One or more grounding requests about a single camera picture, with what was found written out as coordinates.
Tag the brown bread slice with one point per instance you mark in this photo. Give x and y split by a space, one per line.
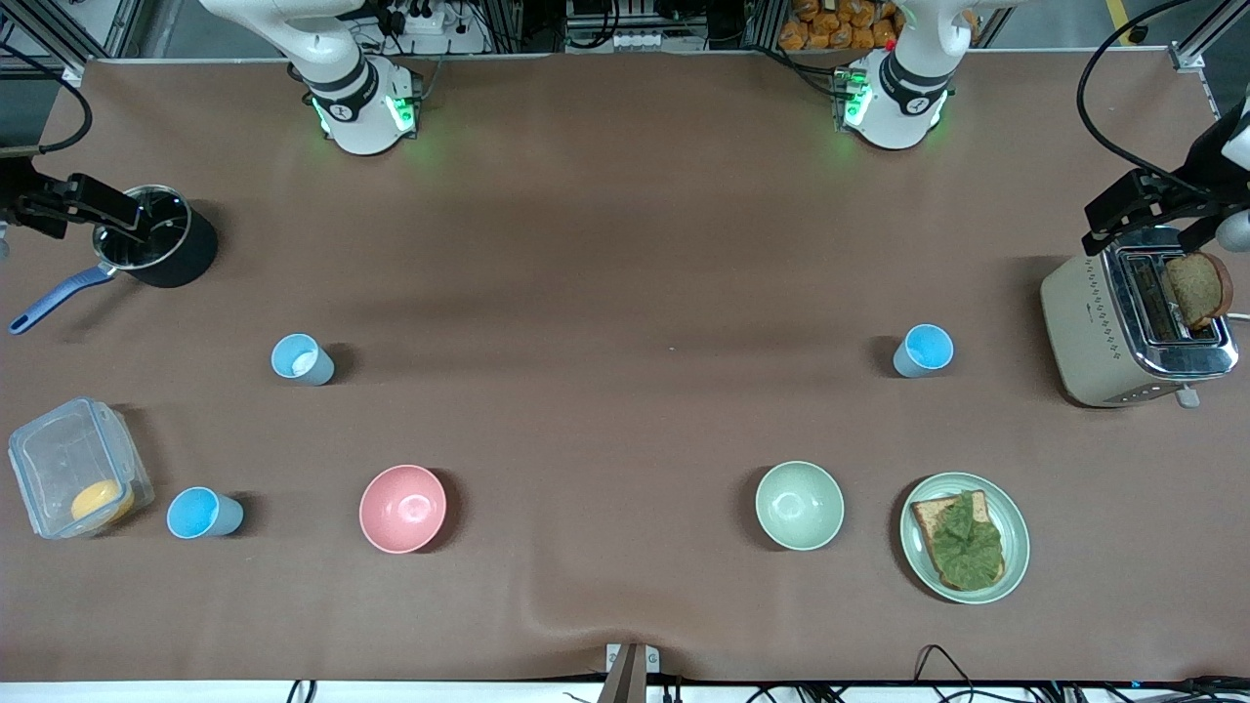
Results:
926 514

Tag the beige and chrome toaster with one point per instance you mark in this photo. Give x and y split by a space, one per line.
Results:
1084 322

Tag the bag of orange buns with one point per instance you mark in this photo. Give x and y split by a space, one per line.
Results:
830 29

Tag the brown table mat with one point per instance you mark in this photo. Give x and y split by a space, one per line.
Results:
625 439

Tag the white power strip with plugs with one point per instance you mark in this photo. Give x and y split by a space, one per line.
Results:
425 21

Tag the glass lid with blue knob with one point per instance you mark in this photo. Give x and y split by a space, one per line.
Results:
164 229

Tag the metal table bracket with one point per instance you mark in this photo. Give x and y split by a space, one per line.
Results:
651 662

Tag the pink bowl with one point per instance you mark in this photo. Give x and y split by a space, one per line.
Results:
402 508

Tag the dark toast slice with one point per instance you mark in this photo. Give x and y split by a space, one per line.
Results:
1199 288

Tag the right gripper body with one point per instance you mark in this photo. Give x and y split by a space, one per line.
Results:
14 184

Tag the pale green bowl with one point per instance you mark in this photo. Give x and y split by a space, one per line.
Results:
799 505

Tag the clear plastic food container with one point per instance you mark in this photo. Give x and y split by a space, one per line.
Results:
59 454

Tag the blue plastic cup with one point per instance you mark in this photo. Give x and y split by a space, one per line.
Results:
303 359
923 351
195 513

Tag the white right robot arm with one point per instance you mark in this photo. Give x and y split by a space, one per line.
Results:
356 117

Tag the green lettuce leaf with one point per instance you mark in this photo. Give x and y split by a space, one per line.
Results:
967 547

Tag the aluminium frame post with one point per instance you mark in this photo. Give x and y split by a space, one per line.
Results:
1187 56
73 71

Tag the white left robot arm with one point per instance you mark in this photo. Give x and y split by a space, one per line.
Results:
903 107

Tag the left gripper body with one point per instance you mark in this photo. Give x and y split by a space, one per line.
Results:
1203 160

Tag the pale green plate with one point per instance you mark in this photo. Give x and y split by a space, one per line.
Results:
1017 537

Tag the orange round food piece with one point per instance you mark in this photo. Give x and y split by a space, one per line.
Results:
103 501

